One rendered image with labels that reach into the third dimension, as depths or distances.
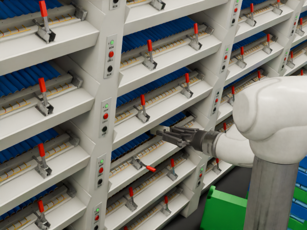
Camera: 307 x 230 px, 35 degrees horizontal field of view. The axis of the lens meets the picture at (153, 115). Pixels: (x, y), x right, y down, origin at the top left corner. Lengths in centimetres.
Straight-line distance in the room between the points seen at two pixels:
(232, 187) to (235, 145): 99
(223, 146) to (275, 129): 61
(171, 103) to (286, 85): 77
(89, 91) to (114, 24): 19
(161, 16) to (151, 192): 76
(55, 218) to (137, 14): 64
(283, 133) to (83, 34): 54
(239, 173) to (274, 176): 159
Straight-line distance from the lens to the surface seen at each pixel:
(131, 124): 159
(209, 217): 222
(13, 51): 110
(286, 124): 103
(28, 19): 117
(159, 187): 196
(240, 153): 160
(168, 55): 163
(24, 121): 121
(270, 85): 104
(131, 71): 148
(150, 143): 180
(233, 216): 219
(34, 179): 133
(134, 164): 172
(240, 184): 261
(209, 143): 165
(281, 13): 238
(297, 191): 220
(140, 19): 138
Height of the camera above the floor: 150
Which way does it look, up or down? 29 degrees down
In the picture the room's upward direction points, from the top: 8 degrees clockwise
